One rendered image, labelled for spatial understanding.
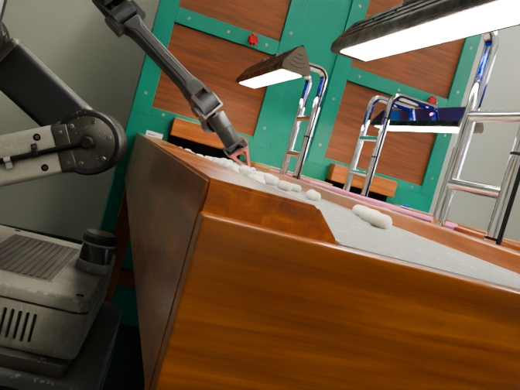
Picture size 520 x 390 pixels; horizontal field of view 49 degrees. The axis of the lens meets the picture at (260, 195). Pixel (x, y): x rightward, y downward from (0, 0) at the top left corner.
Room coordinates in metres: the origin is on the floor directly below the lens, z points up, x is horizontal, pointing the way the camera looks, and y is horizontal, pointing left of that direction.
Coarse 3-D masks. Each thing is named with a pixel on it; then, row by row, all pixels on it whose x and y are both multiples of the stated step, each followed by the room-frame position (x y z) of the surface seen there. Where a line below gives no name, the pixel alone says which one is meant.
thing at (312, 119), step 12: (264, 60) 1.86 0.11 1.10; (324, 72) 1.76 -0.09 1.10; (324, 84) 1.76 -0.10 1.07; (300, 108) 1.91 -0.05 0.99; (312, 108) 1.77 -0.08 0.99; (300, 120) 1.87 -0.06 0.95; (312, 120) 1.77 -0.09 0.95; (312, 132) 1.77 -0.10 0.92; (288, 144) 1.92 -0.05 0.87; (288, 156) 1.91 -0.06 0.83; (300, 156) 1.77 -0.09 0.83; (300, 168) 1.76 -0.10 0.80
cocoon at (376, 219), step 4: (372, 212) 0.84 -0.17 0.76; (376, 212) 0.84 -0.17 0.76; (368, 216) 0.84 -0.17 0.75; (372, 216) 0.84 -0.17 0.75; (376, 216) 0.83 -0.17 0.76; (380, 216) 0.83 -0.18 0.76; (384, 216) 0.83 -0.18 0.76; (388, 216) 0.83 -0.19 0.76; (368, 220) 0.84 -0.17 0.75; (372, 220) 0.84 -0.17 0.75; (376, 220) 0.83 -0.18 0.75; (380, 220) 0.83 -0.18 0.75; (384, 220) 0.82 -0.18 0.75; (388, 220) 0.82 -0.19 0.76; (372, 224) 0.84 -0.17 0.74; (376, 224) 0.83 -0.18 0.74; (380, 224) 0.83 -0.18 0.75; (384, 224) 0.82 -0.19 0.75; (388, 224) 0.82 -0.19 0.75; (384, 228) 0.83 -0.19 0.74
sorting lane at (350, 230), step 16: (288, 192) 1.19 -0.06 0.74; (304, 192) 1.45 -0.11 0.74; (320, 208) 0.92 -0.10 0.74; (336, 208) 1.07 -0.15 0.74; (336, 224) 0.66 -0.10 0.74; (352, 224) 0.74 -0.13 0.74; (368, 224) 0.84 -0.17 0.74; (336, 240) 0.47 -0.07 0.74; (352, 240) 0.52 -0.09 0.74; (368, 240) 0.57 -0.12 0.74; (384, 240) 0.63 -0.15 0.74; (400, 240) 0.70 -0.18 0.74; (416, 240) 0.80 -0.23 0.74; (400, 256) 0.50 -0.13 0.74; (416, 256) 0.54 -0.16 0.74; (432, 256) 0.59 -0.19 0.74; (448, 256) 0.66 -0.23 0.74; (464, 256) 0.74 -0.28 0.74; (464, 272) 0.52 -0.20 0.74; (480, 272) 0.56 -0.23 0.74; (496, 272) 0.62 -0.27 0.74; (512, 272) 0.68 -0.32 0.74; (512, 288) 0.51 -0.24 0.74
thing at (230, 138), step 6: (228, 126) 1.78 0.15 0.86; (222, 132) 1.78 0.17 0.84; (228, 132) 1.78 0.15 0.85; (234, 132) 1.79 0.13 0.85; (222, 138) 1.79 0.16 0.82; (228, 138) 1.78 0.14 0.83; (234, 138) 1.79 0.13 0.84; (240, 138) 1.82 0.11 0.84; (228, 144) 1.79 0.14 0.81; (234, 144) 1.77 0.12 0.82; (228, 150) 1.76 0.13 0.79
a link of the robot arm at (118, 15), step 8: (96, 0) 1.78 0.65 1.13; (104, 0) 1.76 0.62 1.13; (112, 0) 1.78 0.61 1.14; (120, 0) 1.82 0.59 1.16; (104, 8) 1.77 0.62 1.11; (112, 8) 1.81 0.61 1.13; (120, 8) 1.77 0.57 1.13; (128, 8) 1.78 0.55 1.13; (112, 16) 1.76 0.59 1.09; (120, 16) 1.77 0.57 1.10; (128, 16) 1.78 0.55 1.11
